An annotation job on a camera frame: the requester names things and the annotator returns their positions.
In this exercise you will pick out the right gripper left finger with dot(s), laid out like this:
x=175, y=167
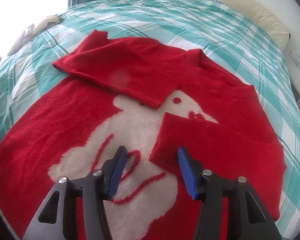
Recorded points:
x=56, y=216

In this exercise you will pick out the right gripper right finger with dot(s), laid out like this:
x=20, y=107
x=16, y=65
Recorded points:
x=248, y=217

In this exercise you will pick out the red sweater with white motif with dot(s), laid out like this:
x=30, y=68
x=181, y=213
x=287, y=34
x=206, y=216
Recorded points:
x=151, y=98

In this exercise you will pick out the patterned cream pillow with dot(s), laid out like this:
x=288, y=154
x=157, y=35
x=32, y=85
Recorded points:
x=34, y=30

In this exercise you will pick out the teal plaid bedspread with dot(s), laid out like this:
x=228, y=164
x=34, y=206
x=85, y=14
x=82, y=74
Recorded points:
x=224, y=35

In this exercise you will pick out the cream padded headboard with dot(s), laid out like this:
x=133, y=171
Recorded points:
x=263, y=18

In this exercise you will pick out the wall switch panel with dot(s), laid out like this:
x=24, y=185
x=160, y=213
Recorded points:
x=295, y=57

